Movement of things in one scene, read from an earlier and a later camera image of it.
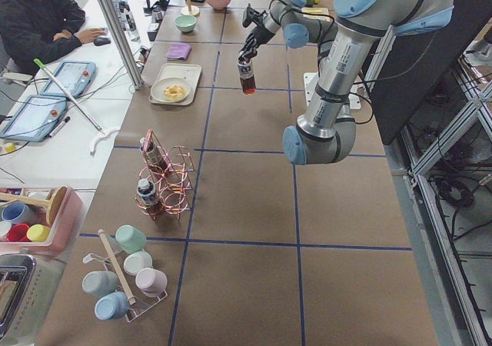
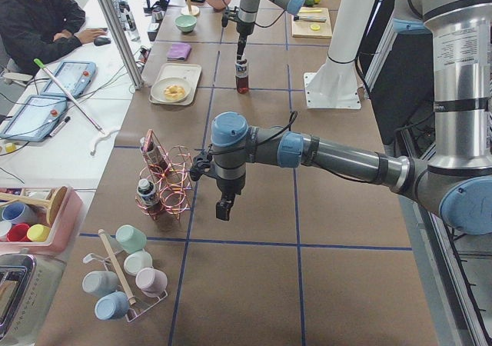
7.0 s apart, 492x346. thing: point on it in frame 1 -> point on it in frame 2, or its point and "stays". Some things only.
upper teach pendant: [76, 77] stays
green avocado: [310, 1] stays
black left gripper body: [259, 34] -> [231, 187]
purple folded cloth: [178, 51] stays
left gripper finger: [250, 55] -> [229, 204]
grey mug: [98, 283] stays
